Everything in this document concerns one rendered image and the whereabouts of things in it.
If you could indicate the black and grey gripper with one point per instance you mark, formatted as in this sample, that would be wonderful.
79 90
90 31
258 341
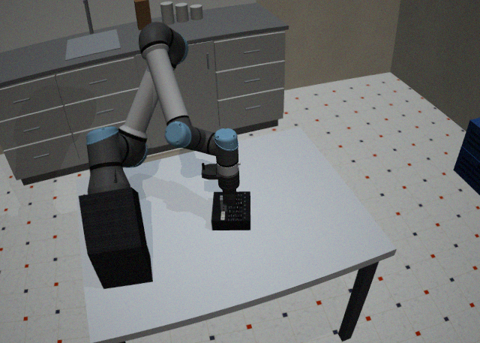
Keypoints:
228 181

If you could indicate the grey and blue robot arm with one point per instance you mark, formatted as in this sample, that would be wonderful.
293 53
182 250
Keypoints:
110 149

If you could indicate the black lighting desk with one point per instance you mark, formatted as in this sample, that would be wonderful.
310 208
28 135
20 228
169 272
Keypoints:
237 217

